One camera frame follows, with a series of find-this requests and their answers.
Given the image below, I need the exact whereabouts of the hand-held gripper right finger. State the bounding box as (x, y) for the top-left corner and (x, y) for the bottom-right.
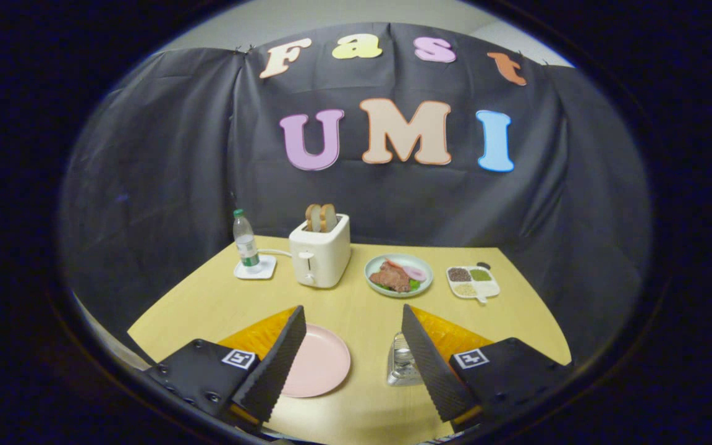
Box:
(400, 303), (574, 433)

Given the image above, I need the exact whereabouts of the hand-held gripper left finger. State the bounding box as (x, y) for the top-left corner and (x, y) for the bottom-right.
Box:
(146, 305), (308, 433)

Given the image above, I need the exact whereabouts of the pink round plate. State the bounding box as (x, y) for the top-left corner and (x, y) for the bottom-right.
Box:
(281, 323), (352, 399)

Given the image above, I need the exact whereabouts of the white divided grain dish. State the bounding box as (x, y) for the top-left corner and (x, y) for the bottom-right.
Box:
(446, 265), (501, 304)

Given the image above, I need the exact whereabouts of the brown steak slice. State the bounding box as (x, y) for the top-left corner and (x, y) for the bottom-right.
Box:
(370, 263), (411, 292)

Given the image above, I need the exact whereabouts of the white square coaster tray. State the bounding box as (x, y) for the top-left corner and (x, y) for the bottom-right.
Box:
(234, 254), (278, 281)

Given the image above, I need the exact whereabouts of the pale green plate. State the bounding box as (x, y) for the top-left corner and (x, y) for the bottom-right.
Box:
(365, 253), (434, 299)

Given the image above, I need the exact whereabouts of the cream white toaster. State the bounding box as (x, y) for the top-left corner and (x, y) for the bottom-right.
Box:
(289, 214), (352, 289)

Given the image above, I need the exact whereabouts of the clear plastic water bottle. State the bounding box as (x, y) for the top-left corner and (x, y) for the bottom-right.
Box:
(233, 209), (261, 273)

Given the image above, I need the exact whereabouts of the black backdrop cloth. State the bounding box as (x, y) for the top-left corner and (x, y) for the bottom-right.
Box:
(56, 23), (653, 371)

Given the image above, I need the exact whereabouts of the metal wire basket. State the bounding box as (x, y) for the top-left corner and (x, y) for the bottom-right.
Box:
(387, 332), (425, 388)

